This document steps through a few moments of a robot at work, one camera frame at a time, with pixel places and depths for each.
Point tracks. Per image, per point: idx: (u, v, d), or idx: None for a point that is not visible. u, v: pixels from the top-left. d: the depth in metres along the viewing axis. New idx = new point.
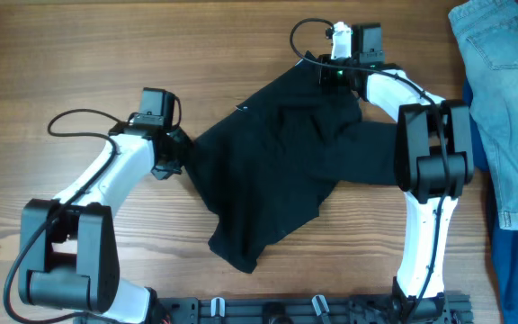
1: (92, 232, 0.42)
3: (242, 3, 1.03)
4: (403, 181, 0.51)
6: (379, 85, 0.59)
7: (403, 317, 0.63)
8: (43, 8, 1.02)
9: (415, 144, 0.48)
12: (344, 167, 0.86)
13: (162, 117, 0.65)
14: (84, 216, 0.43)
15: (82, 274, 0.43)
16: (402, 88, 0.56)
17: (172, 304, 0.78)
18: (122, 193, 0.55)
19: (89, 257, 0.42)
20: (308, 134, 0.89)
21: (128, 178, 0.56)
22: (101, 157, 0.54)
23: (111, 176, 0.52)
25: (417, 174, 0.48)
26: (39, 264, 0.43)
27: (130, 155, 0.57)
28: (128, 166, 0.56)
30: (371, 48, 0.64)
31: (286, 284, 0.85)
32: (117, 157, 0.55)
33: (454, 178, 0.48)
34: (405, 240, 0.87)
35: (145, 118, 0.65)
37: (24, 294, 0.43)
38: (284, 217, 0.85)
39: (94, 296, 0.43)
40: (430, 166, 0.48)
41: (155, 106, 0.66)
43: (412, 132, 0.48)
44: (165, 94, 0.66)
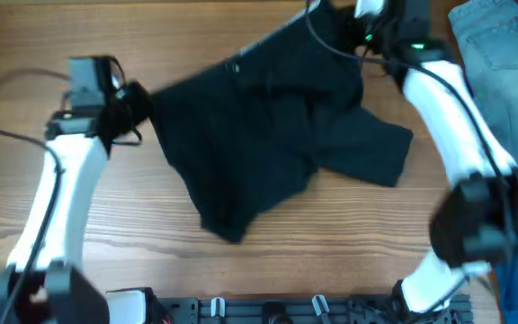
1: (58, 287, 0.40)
3: (242, 4, 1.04)
4: (450, 242, 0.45)
6: (429, 94, 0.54)
7: (404, 317, 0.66)
8: (44, 9, 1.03)
9: (467, 224, 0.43)
12: (333, 141, 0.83)
13: (101, 91, 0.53)
14: (49, 275, 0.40)
15: None
16: (461, 124, 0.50)
17: (172, 304, 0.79)
18: (82, 208, 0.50)
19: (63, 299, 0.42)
20: (299, 102, 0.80)
21: (84, 194, 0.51)
22: (46, 186, 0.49)
23: (65, 204, 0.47)
25: (473, 250, 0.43)
26: None
27: (75, 168, 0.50)
28: (84, 179, 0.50)
30: (414, 18, 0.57)
31: (285, 284, 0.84)
32: (63, 175, 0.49)
33: (501, 255, 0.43)
34: (405, 240, 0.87)
35: (75, 96, 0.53)
37: None
38: (266, 192, 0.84)
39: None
40: (476, 240, 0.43)
41: (89, 80, 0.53)
43: (468, 211, 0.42)
44: (95, 58, 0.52)
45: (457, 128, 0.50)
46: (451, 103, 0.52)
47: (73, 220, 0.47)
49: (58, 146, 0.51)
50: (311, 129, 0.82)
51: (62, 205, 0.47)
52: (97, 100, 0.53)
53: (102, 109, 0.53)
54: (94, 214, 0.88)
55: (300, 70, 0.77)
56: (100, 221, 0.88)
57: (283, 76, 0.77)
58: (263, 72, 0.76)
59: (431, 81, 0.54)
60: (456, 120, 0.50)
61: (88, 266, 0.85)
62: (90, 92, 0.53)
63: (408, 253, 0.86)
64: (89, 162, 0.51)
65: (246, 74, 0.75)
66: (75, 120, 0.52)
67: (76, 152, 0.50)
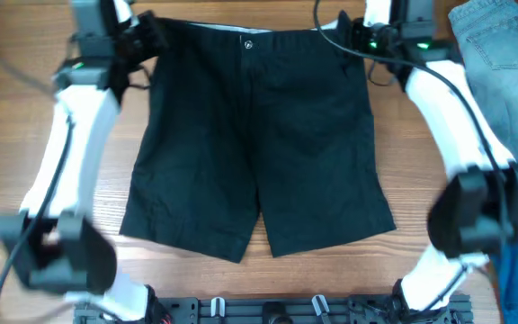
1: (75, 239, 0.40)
3: (242, 3, 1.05)
4: (438, 234, 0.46)
6: (432, 102, 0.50)
7: (403, 315, 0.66)
8: (43, 9, 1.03)
9: (468, 211, 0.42)
12: (313, 188, 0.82)
13: (109, 36, 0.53)
14: (59, 227, 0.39)
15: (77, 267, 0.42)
16: (457, 114, 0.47)
17: (172, 304, 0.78)
18: (97, 153, 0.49)
19: (78, 253, 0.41)
20: (296, 121, 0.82)
21: (99, 142, 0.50)
22: (58, 138, 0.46)
23: (76, 163, 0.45)
25: (460, 243, 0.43)
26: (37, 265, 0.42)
27: (80, 128, 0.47)
28: (95, 122, 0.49)
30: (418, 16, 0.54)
31: (285, 284, 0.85)
32: (75, 130, 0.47)
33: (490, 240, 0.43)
34: (406, 240, 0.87)
35: (87, 42, 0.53)
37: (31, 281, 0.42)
38: (207, 211, 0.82)
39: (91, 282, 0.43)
40: (468, 231, 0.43)
41: (93, 22, 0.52)
43: (461, 207, 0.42)
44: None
45: (455, 130, 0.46)
46: (457, 105, 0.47)
47: (84, 181, 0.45)
49: (66, 96, 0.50)
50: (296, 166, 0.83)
51: (73, 161, 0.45)
52: (110, 47, 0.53)
53: (114, 59, 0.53)
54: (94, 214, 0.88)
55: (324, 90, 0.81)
56: (99, 222, 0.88)
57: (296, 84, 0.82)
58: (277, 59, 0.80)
59: (429, 77, 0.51)
60: (455, 121, 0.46)
61: None
62: (96, 37, 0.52)
63: (408, 253, 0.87)
64: (102, 113, 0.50)
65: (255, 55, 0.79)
66: (87, 67, 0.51)
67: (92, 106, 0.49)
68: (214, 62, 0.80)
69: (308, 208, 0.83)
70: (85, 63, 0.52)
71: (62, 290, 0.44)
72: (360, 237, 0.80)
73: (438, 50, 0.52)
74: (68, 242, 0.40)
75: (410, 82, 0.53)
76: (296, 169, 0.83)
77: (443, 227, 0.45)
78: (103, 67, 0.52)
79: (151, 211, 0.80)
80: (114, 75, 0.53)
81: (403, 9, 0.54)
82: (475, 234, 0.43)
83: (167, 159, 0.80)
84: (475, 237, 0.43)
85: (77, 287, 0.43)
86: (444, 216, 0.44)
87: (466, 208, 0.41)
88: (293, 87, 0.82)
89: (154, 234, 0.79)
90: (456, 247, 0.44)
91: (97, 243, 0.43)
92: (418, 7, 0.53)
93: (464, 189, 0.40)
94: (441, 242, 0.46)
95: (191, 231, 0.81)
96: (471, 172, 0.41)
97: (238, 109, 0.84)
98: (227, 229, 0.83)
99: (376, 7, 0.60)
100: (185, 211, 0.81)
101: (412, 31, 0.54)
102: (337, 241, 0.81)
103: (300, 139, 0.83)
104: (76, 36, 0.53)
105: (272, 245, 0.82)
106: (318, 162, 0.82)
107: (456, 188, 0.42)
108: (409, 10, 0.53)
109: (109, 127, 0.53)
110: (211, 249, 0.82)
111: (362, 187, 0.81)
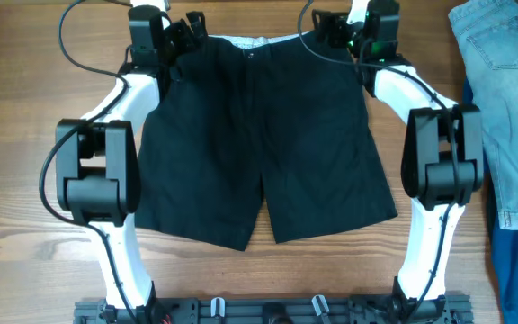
1: (119, 143, 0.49)
3: (242, 3, 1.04)
4: (412, 187, 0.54)
6: (392, 85, 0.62)
7: (404, 317, 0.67)
8: (43, 8, 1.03)
9: (426, 146, 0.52)
12: (316, 176, 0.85)
13: (156, 49, 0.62)
14: (109, 129, 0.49)
15: (111, 179, 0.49)
16: (410, 87, 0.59)
17: (172, 305, 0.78)
18: (136, 121, 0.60)
19: (117, 163, 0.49)
20: (298, 112, 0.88)
21: (138, 116, 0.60)
22: (114, 90, 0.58)
23: (121, 112, 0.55)
25: (426, 181, 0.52)
26: (73, 172, 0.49)
27: (136, 91, 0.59)
28: (139, 96, 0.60)
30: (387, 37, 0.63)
31: (285, 284, 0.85)
32: (129, 91, 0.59)
33: (464, 185, 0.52)
34: (405, 240, 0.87)
35: (139, 53, 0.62)
37: (64, 196, 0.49)
38: (210, 200, 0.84)
39: (123, 197, 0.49)
40: (433, 168, 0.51)
41: (146, 40, 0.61)
43: (421, 139, 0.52)
44: (151, 20, 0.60)
45: (412, 94, 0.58)
46: (408, 85, 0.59)
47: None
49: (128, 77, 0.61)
50: (299, 154, 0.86)
51: (123, 103, 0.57)
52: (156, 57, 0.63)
53: (160, 66, 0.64)
54: None
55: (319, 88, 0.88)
56: None
57: (296, 83, 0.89)
58: (278, 62, 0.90)
59: (390, 73, 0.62)
60: (411, 92, 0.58)
61: (88, 266, 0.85)
62: (148, 49, 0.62)
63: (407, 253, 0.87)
64: (148, 94, 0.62)
65: (259, 59, 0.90)
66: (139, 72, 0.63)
67: (138, 82, 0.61)
68: (221, 65, 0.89)
69: (309, 193, 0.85)
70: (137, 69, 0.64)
71: (93, 208, 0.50)
72: (358, 226, 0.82)
73: (397, 63, 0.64)
74: (113, 144, 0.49)
75: (375, 83, 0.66)
76: (300, 157, 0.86)
77: (413, 172, 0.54)
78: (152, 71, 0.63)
79: (156, 202, 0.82)
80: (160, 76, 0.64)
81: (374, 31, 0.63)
82: (439, 172, 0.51)
83: (170, 150, 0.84)
84: (438, 176, 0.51)
85: (109, 204, 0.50)
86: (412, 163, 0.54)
87: (424, 137, 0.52)
88: (292, 85, 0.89)
89: (158, 225, 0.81)
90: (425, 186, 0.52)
91: (135, 171, 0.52)
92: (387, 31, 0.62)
93: (417, 121, 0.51)
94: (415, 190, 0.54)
95: (193, 220, 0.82)
96: (424, 112, 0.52)
97: (237, 102, 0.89)
98: (230, 220, 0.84)
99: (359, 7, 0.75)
100: (189, 201, 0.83)
101: (379, 47, 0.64)
102: (337, 231, 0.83)
103: (299, 131, 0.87)
104: (131, 47, 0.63)
105: (275, 231, 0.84)
106: (317, 149, 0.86)
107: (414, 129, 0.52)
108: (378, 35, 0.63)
109: (147, 110, 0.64)
110: (216, 240, 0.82)
111: (364, 172, 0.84)
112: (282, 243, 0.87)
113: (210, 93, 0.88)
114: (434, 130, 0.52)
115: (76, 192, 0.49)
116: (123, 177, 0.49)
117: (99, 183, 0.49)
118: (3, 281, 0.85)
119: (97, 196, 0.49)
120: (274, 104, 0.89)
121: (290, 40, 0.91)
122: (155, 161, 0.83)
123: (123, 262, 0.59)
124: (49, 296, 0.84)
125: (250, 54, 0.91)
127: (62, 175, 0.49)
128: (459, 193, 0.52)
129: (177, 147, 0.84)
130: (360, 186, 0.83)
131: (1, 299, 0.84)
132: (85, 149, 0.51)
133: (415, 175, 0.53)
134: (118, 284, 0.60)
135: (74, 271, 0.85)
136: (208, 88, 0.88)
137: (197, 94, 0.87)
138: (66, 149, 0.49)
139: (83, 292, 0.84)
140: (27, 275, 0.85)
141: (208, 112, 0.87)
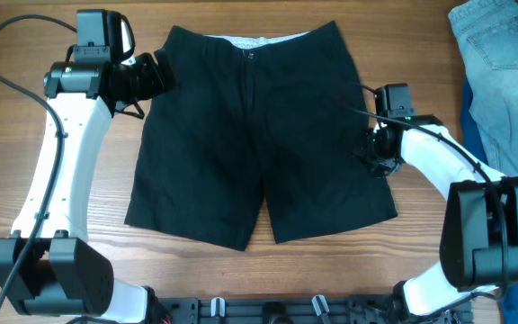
1: (66, 267, 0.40)
3: (242, 3, 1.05)
4: (453, 275, 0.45)
6: (421, 146, 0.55)
7: (403, 316, 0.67)
8: (43, 9, 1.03)
9: (473, 235, 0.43)
12: (317, 175, 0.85)
13: (109, 48, 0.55)
14: (52, 253, 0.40)
15: (70, 295, 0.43)
16: (444, 152, 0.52)
17: (172, 305, 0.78)
18: (91, 166, 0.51)
19: (72, 283, 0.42)
20: (299, 112, 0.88)
21: (89, 159, 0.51)
22: (49, 147, 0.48)
23: (67, 183, 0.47)
25: (474, 270, 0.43)
26: (25, 294, 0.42)
27: (76, 136, 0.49)
28: (87, 138, 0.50)
30: (400, 105, 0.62)
31: (285, 284, 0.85)
32: (66, 141, 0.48)
33: (516, 274, 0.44)
34: (405, 240, 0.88)
35: (87, 56, 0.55)
37: (22, 307, 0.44)
38: (211, 200, 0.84)
39: (92, 307, 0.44)
40: (481, 259, 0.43)
41: (96, 34, 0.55)
43: (469, 230, 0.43)
44: (105, 13, 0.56)
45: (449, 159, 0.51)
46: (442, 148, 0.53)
47: (75, 205, 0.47)
49: (58, 106, 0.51)
50: (299, 153, 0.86)
51: (67, 167, 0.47)
52: (108, 53, 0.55)
53: (109, 65, 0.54)
54: (94, 214, 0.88)
55: (319, 87, 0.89)
56: (99, 222, 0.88)
57: (296, 82, 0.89)
58: (278, 62, 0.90)
59: (420, 132, 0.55)
60: (445, 157, 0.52)
61: None
62: (96, 46, 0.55)
63: (407, 253, 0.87)
64: (93, 122, 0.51)
65: (260, 58, 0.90)
66: (83, 68, 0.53)
67: (83, 117, 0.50)
68: (221, 65, 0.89)
69: (309, 193, 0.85)
70: (77, 66, 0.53)
71: (58, 312, 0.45)
72: (358, 227, 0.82)
73: (425, 121, 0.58)
74: (61, 267, 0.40)
75: (403, 143, 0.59)
76: (300, 156, 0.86)
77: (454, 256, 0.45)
78: (95, 69, 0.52)
79: (156, 201, 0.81)
80: (105, 79, 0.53)
81: (386, 103, 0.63)
82: (486, 258, 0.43)
83: (170, 150, 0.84)
84: (488, 267, 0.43)
85: (75, 309, 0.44)
86: (453, 247, 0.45)
87: (468, 216, 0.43)
88: (293, 85, 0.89)
89: (158, 225, 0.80)
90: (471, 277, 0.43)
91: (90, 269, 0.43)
92: (398, 99, 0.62)
93: (461, 196, 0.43)
94: (454, 280, 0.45)
95: (193, 220, 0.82)
96: (467, 186, 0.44)
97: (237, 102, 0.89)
98: (230, 220, 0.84)
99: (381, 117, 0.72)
100: (189, 201, 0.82)
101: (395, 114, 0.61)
102: (338, 231, 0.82)
103: (299, 131, 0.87)
104: (75, 49, 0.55)
105: (274, 230, 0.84)
106: (317, 150, 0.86)
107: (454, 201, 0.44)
108: (392, 103, 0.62)
109: (100, 136, 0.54)
110: (216, 239, 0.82)
111: (364, 172, 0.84)
112: (281, 243, 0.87)
113: (210, 93, 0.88)
114: (483, 207, 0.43)
115: (39, 308, 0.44)
116: (84, 295, 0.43)
117: (63, 294, 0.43)
118: None
119: (62, 310, 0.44)
120: (275, 103, 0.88)
121: (290, 40, 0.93)
122: (155, 161, 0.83)
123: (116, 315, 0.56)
124: None
125: (250, 54, 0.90)
127: (15, 298, 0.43)
128: (505, 290, 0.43)
129: (176, 148, 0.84)
130: (360, 185, 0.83)
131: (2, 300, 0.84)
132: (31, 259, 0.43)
133: (457, 263, 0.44)
134: (121, 320, 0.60)
135: None
136: (208, 88, 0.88)
137: (196, 94, 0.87)
138: (4, 274, 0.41)
139: None
140: None
141: (208, 112, 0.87)
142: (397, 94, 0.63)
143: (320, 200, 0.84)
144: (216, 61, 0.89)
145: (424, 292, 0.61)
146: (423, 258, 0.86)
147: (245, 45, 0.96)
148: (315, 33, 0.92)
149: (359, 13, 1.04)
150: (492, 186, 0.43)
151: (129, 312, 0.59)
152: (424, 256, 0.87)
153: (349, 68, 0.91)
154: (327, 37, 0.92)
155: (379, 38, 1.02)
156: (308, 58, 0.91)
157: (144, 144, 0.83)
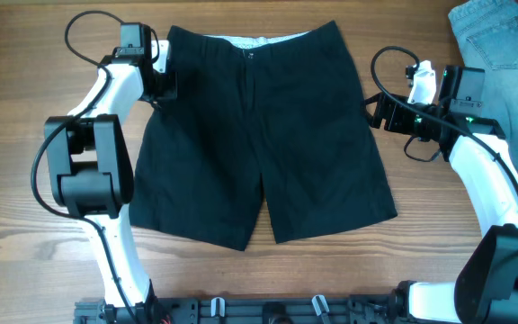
1: (108, 138, 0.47)
3: (242, 3, 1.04)
4: (465, 311, 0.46)
6: (473, 158, 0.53)
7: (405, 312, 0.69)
8: (43, 8, 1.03)
9: (497, 283, 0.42)
12: (317, 176, 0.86)
13: (143, 47, 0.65)
14: (95, 123, 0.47)
15: (103, 172, 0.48)
16: (501, 177, 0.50)
17: (172, 304, 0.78)
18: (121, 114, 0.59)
19: (107, 157, 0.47)
20: (299, 112, 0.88)
21: (122, 109, 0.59)
22: (97, 84, 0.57)
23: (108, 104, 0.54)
25: (487, 314, 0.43)
26: (66, 168, 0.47)
27: (121, 80, 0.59)
28: (124, 86, 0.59)
30: (468, 95, 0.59)
31: (286, 284, 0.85)
32: (111, 82, 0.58)
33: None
34: (405, 240, 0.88)
35: (127, 51, 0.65)
37: (58, 191, 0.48)
38: (211, 200, 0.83)
39: (118, 189, 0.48)
40: (497, 306, 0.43)
41: (134, 37, 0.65)
43: (496, 278, 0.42)
44: (142, 26, 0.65)
45: (499, 186, 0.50)
46: (498, 172, 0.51)
47: None
49: (111, 67, 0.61)
50: (299, 153, 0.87)
51: (108, 96, 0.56)
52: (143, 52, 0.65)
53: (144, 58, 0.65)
54: None
55: (319, 88, 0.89)
56: None
57: (296, 83, 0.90)
58: (278, 63, 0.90)
59: (477, 147, 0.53)
60: (501, 185, 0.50)
61: (88, 266, 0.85)
62: (135, 48, 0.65)
63: (407, 254, 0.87)
64: (131, 81, 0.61)
65: (260, 58, 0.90)
66: (121, 59, 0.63)
67: (123, 73, 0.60)
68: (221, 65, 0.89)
69: (309, 193, 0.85)
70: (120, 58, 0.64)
71: (87, 200, 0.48)
72: (357, 225, 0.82)
73: (483, 126, 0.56)
74: (103, 136, 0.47)
75: (454, 150, 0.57)
76: (300, 157, 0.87)
77: (471, 297, 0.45)
78: (133, 60, 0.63)
79: (156, 202, 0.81)
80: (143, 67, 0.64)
81: (454, 86, 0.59)
82: (505, 304, 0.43)
83: (170, 150, 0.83)
84: (505, 314, 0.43)
85: (103, 197, 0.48)
86: (472, 285, 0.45)
87: (502, 265, 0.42)
88: (294, 84, 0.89)
89: (158, 225, 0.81)
90: (484, 319, 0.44)
91: (126, 164, 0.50)
92: (468, 88, 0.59)
93: (499, 243, 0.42)
94: (465, 317, 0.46)
95: (193, 220, 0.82)
96: (507, 232, 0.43)
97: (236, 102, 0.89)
98: (230, 220, 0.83)
99: (429, 86, 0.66)
100: (189, 201, 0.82)
101: (459, 107, 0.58)
102: (338, 231, 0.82)
103: (299, 131, 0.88)
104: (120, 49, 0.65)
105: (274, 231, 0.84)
106: (316, 150, 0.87)
107: (491, 243, 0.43)
108: (459, 90, 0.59)
109: (131, 101, 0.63)
110: (216, 240, 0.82)
111: (363, 172, 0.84)
112: (281, 243, 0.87)
113: (212, 94, 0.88)
114: None
115: (71, 187, 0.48)
116: (115, 169, 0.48)
117: (94, 174, 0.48)
118: (3, 280, 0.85)
119: (92, 191, 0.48)
120: (275, 103, 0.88)
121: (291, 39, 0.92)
122: (155, 161, 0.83)
123: (120, 258, 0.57)
124: (49, 296, 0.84)
125: (250, 54, 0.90)
127: (54, 169, 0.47)
128: None
129: (176, 148, 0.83)
130: (359, 186, 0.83)
131: (1, 299, 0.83)
132: (73, 147, 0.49)
133: (471, 301, 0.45)
134: (114, 281, 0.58)
135: (74, 271, 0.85)
136: (209, 89, 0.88)
137: (197, 94, 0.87)
138: (55, 148, 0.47)
139: (83, 292, 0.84)
140: (27, 275, 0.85)
141: (209, 112, 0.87)
142: (467, 79, 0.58)
143: (319, 201, 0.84)
144: (216, 60, 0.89)
145: (428, 298, 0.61)
146: (423, 258, 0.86)
147: (245, 44, 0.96)
148: (315, 32, 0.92)
149: (358, 13, 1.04)
150: None
151: (132, 274, 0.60)
152: (424, 256, 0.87)
153: (349, 68, 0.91)
154: (326, 37, 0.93)
155: (379, 37, 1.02)
156: (308, 58, 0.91)
157: (144, 144, 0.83)
